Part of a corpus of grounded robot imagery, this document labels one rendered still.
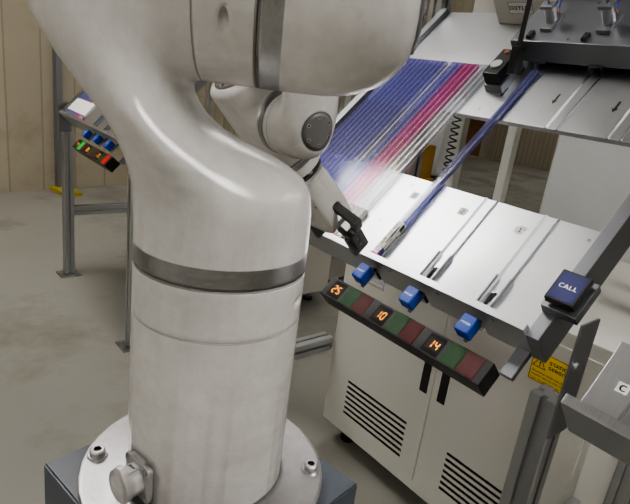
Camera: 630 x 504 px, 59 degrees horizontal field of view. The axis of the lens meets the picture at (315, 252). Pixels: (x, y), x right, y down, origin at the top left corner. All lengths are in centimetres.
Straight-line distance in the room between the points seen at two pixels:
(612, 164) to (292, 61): 384
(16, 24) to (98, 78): 377
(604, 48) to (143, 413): 98
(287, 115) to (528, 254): 44
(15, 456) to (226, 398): 133
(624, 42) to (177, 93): 91
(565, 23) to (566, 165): 297
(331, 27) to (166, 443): 28
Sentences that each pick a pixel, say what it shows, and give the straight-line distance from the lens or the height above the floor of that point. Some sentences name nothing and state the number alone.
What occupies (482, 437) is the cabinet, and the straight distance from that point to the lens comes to 131.
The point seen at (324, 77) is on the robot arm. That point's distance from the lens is 34.
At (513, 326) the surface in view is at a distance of 80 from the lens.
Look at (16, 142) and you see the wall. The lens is 415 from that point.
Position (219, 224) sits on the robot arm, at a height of 93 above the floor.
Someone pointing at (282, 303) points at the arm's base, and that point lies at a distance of 37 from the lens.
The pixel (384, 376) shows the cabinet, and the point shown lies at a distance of 146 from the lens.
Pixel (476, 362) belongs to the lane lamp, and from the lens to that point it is 82.
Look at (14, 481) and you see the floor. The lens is 161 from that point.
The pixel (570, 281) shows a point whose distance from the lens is 80.
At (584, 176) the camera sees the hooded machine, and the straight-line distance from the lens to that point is 415.
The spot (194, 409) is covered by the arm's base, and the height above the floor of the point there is 80.
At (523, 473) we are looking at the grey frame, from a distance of 91.
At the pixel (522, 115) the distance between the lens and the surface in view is 113.
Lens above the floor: 102
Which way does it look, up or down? 18 degrees down
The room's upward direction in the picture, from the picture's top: 8 degrees clockwise
